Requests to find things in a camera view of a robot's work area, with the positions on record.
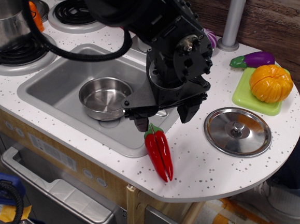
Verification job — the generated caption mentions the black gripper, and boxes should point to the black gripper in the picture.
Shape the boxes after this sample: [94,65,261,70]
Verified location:
[122,25,212,132]

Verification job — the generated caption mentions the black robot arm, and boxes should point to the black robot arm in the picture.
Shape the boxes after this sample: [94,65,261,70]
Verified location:
[85,0,213,132]

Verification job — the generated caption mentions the red toy chili pepper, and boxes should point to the red toy chili pepper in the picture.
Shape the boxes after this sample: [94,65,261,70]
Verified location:
[144,123,174,182]

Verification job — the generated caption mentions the small steel pan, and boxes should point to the small steel pan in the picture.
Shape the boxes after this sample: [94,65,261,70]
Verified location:
[78,77,132,121]

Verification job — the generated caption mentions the steel pot lid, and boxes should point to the steel pot lid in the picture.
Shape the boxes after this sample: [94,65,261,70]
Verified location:
[203,107,272,158]

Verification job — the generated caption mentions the large steel pot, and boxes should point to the large steel pot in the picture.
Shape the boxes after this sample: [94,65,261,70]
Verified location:
[0,0,31,51]

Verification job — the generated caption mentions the grey toy faucet base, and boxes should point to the grey toy faucet base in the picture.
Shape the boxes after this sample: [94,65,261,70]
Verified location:
[131,33,151,53]

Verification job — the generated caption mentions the green plastic cutting board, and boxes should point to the green plastic cutting board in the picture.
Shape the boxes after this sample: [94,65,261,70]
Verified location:
[232,67,282,116]

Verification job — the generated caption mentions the purple toy onion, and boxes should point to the purple toy onion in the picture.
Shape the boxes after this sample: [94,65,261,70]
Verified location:
[203,28,218,51]

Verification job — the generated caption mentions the grey metal pole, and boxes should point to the grey metal pole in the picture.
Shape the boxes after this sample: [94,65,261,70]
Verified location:
[217,0,246,52]

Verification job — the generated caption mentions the purple toy eggplant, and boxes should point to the purple toy eggplant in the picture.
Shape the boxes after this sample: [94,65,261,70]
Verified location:
[230,51,275,68]

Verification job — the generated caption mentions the orange toy pumpkin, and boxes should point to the orange toy pumpkin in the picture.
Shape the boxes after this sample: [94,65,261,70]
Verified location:
[249,64,294,103]

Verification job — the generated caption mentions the grey toy sink basin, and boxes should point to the grey toy sink basin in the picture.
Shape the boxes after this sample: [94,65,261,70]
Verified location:
[12,38,184,162]

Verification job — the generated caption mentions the back right stove burner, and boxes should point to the back right stove burner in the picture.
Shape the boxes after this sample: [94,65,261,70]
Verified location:
[48,0,105,34]

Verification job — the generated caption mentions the stove burner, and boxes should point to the stove burner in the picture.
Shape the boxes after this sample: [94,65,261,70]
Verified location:
[0,36,56,77]
[48,0,105,34]

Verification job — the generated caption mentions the front left stove burner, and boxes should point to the front left stove burner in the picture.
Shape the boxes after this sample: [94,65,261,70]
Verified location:
[0,36,56,77]

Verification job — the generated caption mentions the white sneaker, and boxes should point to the white sneaker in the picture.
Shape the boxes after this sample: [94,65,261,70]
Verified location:
[231,181,300,224]

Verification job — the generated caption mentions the small steel bowl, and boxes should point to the small steel bowl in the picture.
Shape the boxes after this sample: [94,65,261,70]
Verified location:
[30,0,49,23]

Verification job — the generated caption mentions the orange toy carrot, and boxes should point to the orange toy carrot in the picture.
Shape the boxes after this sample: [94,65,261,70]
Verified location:
[28,1,45,33]

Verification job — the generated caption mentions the blue clamp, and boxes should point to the blue clamp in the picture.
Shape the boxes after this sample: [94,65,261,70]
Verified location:
[0,172,26,206]

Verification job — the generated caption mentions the grey oven door handle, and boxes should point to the grey oven door handle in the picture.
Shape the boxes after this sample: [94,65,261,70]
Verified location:
[1,147,114,224]

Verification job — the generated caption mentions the black braided cable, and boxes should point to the black braided cable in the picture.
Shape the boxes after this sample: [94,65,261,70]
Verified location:
[8,0,136,66]

